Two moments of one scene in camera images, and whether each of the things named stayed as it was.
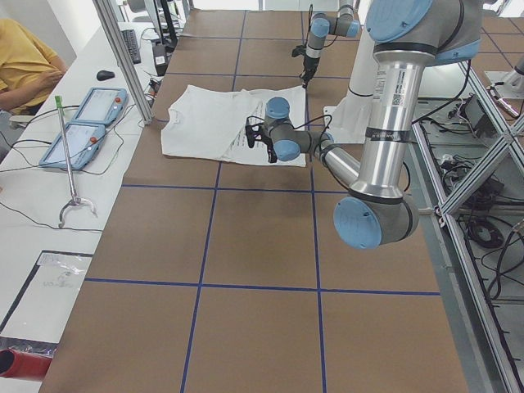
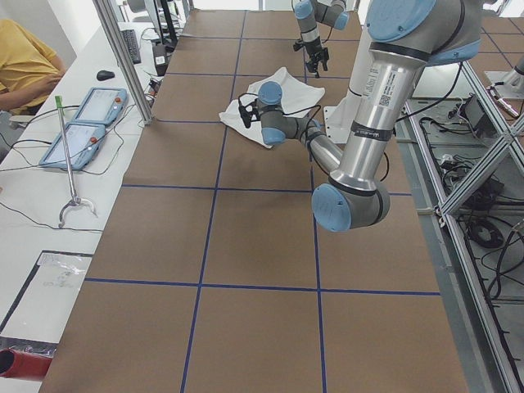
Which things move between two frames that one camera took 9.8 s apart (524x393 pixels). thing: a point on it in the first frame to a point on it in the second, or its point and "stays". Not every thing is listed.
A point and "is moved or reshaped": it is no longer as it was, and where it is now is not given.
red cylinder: x=18 y=364 stays
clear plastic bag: x=62 y=270 stays
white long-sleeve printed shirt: x=201 y=122 is moved or reshaped
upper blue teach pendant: x=102 y=106 stays
